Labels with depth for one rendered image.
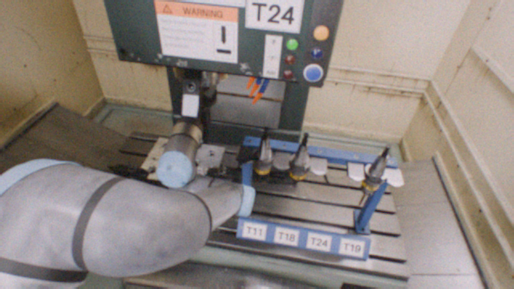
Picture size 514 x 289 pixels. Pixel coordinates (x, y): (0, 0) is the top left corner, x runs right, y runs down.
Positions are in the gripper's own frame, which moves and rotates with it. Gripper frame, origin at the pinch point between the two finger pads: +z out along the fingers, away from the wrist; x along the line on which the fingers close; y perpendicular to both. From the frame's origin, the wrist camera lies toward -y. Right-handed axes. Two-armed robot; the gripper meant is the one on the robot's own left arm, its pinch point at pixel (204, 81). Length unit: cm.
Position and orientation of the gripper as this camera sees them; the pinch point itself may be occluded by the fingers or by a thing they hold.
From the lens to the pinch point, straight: 92.6
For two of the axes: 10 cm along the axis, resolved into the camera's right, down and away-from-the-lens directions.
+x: 9.9, 0.9, -0.4
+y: -0.4, 7.1, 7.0
